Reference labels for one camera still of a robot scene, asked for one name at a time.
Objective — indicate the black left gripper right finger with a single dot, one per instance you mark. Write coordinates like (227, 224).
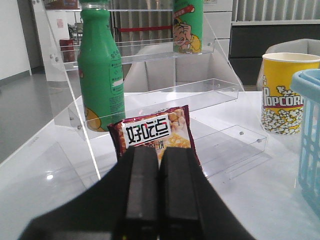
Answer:
(190, 208)

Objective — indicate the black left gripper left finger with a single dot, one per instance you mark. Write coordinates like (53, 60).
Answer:
(123, 205)

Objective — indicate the light blue plastic basket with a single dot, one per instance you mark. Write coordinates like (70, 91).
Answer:
(307, 84)

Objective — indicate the maroon cracker snack bag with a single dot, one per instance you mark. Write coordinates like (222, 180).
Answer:
(168, 127)

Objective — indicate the clear acrylic display shelf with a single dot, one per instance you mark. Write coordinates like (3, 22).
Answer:
(223, 142)

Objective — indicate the green drink bottle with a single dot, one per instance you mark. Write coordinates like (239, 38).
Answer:
(100, 68)

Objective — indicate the green cartoon snack can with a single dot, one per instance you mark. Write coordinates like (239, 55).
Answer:
(187, 26)

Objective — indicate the grey armchair right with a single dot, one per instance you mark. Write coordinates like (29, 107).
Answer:
(300, 46)

